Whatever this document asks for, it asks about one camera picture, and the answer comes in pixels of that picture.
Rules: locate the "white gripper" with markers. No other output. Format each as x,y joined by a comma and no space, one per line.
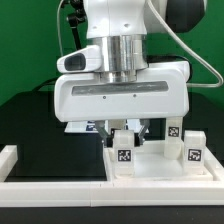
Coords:
158,91

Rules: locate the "white square table top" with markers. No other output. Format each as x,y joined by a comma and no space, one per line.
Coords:
150,164

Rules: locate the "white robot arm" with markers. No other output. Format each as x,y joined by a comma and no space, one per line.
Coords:
110,81

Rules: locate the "white fiducial tag sheet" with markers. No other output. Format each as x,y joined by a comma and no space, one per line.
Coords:
89,126

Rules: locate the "white U-shaped obstacle fence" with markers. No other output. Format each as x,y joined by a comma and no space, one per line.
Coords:
103,193

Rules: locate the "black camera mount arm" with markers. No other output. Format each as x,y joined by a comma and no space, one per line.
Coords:
74,19

